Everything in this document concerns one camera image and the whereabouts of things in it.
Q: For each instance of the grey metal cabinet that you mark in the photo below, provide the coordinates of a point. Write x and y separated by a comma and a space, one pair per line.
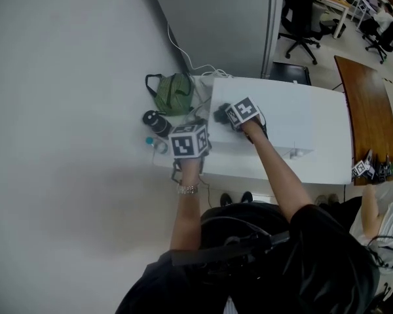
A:
222, 18

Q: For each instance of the clear bottle with blue cap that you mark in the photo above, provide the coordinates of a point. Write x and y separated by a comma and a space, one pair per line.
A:
157, 146

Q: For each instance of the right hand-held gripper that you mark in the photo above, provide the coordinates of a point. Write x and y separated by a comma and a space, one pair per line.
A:
244, 110

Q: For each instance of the green striped bag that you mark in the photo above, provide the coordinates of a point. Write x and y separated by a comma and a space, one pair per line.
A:
173, 93

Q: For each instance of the gold wrist watch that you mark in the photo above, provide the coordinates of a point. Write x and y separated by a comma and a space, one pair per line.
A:
187, 190

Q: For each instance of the person's right forearm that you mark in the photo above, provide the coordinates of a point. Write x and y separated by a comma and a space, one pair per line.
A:
278, 175

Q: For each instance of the black stool seat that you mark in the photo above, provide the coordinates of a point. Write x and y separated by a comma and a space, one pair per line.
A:
289, 72

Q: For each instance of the black waste bin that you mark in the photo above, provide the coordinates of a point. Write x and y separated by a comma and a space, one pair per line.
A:
339, 29

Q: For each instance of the brown wooden table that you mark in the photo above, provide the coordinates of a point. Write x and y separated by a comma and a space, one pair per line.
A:
370, 110

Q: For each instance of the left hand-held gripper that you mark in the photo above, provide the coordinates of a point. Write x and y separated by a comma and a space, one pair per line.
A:
183, 144

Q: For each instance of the person's left shoe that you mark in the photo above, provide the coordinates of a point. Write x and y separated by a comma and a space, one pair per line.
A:
226, 199

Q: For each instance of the black office chair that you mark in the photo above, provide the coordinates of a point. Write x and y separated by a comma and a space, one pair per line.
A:
298, 15
388, 39

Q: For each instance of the black chest harness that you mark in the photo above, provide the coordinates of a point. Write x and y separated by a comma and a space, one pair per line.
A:
235, 250

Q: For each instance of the person's right shoe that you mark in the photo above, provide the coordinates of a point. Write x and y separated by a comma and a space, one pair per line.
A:
247, 196

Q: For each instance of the person's left forearm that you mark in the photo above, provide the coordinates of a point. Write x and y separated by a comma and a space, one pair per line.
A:
185, 214

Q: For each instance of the black water bottle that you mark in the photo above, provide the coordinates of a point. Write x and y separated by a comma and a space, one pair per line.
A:
155, 123

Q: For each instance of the white box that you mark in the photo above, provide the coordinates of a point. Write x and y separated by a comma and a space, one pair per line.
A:
281, 110

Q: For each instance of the person's shoe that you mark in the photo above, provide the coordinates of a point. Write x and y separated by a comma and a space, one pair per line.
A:
226, 199
247, 196

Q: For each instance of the person's black shirt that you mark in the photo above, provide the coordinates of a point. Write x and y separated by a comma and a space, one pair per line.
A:
330, 273

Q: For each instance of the grey wiping cloth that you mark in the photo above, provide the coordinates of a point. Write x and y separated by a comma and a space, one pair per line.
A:
220, 114

